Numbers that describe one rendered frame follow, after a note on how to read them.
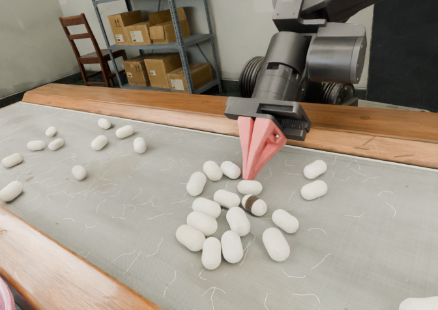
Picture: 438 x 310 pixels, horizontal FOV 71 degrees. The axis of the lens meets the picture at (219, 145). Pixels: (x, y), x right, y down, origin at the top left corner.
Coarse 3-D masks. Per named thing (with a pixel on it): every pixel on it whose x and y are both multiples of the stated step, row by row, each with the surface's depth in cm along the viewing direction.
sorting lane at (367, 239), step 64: (0, 128) 78; (64, 128) 70; (64, 192) 46; (128, 192) 43; (384, 192) 35; (128, 256) 33; (192, 256) 31; (256, 256) 30; (320, 256) 29; (384, 256) 27
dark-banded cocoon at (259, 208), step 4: (244, 196) 36; (248, 196) 35; (244, 200) 35; (260, 200) 34; (256, 204) 34; (260, 204) 34; (264, 204) 34; (252, 208) 34; (256, 208) 34; (260, 208) 34; (264, 208) 34; (252, 212) 34; (256, 212) 34; (260, 212) 34; (264, 212) 34
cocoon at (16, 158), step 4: (8, 156) 56; (12, 156) 56; (16, 156) 57; (20, 156) 57; (4, 160) 56; (8, 160) 56; (12, 160) 56; (16, 160) 57; (20, 160) 57; (4, 164) 56; (8, 164) 56; (12, 164) 56
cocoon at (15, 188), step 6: (6, 186) 46; (12, 186) 46; (18, 186) 47; (0, 192) 45; (6, 192) 45; (12, 192) 46; (18, 192) 47; (0, 198) 45; (6, 198) 45; (12, 198) 46
